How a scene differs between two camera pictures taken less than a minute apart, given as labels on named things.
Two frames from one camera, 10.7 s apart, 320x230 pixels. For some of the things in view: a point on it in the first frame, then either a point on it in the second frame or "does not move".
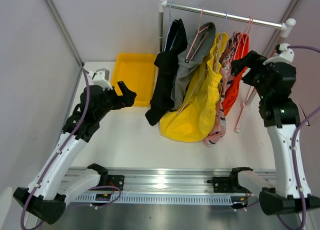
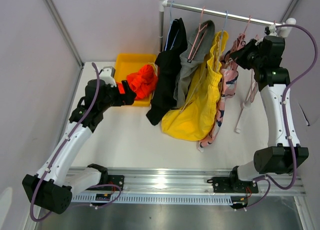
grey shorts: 200,45 does not move
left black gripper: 126,100 does not move
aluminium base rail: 161,185 does not move
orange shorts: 241,48 → 143,83
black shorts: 161,103 does not move
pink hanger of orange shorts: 251,18 → 254,86
